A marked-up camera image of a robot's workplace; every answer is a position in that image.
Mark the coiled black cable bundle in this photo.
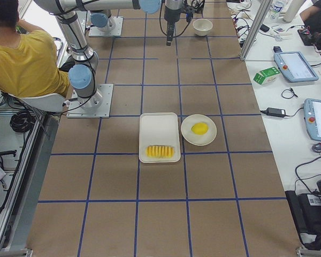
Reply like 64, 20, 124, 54
10, 109, 34, 134

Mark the cream rectangular tray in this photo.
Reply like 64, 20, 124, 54
139, 112, 181, 163

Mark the black power adapter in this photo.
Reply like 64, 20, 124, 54
266, 107, 286, 118

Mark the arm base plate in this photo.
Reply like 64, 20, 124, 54
89, 16, 124, 37
66, 84, 113, 118

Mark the blue teach pendant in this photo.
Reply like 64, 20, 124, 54
273, 51, 319, 82
303, 99, 321, 141

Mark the far blue teach pendant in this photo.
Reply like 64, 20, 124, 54
273, 51, 319, 82

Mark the yellow lemon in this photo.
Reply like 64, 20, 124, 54
191, 122, 209, 135

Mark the aluminium frame post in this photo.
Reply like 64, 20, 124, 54
240, 0, 272, 61

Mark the small black looped cable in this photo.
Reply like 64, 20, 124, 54
281, 87, 298, 99

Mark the green white carton box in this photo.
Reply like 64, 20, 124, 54
253, 66, 280, 85

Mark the white chair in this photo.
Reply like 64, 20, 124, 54
9, 93, 66, 112

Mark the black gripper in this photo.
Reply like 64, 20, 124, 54
164, 0, 181, 46

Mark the sliced yellow bread loaf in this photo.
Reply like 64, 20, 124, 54
146, 145, 174, 158

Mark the white ceramic bowl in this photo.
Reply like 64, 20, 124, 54
193, 19, 213, 36

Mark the person in yellow shirt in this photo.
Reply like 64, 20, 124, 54
0, 1, 70, 97

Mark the cream round plate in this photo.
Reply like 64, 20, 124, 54
181, 114, 217, 146

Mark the near blue teach pendant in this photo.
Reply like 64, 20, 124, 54
303, 99, 321, 141

